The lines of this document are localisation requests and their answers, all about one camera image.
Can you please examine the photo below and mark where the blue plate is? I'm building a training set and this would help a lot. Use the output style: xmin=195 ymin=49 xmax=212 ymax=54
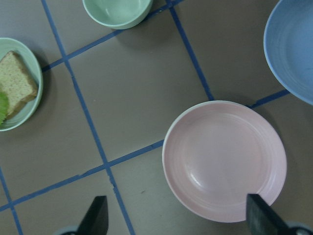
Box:
xmin=263 ymin=0 xmax=313 ymax=104

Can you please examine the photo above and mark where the bread slice on plate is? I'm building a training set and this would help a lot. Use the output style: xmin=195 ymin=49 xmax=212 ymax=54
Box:
xmin=0 ymin=51 xmax=38 ymax=120

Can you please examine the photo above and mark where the lettuce leaf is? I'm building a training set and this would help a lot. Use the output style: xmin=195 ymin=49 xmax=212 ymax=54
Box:
xmin=0 ymin=92 xmax=9 ymax=125

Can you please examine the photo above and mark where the green plate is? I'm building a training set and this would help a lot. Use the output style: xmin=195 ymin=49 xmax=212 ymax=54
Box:
xmin=0 ymin=38 xmax=44 ymax=132

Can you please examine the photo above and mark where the pink plate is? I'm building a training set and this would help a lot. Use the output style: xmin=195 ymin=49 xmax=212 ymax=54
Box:
xmin=162 ymin=100 xmax=287 ymax=223

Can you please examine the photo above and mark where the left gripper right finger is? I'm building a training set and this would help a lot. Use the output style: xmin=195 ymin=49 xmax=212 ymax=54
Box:
xmin=246 ymin=194 xmax=293 ymax=235

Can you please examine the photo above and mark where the green bowl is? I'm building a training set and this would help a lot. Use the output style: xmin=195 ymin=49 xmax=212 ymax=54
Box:
xmin=83 ymin=0 xmax=153 ymax=29

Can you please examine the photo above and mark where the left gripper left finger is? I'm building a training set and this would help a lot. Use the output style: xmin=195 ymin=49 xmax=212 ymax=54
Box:
xmin=77 ymin=196 xmax=109 ymax=235

